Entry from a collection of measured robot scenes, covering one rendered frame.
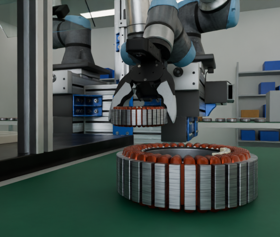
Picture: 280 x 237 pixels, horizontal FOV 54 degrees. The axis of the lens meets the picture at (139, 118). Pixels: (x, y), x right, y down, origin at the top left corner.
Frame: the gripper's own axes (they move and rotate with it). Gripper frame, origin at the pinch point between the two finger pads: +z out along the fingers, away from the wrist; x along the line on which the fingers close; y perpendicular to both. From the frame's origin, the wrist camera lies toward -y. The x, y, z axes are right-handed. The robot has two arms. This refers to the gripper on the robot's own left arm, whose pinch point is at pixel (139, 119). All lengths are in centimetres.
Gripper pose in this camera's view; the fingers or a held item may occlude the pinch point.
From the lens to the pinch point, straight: 54.1
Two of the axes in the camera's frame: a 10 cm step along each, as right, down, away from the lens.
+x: -9.4, -0.1, 3.3
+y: 2.9, 4.8, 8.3
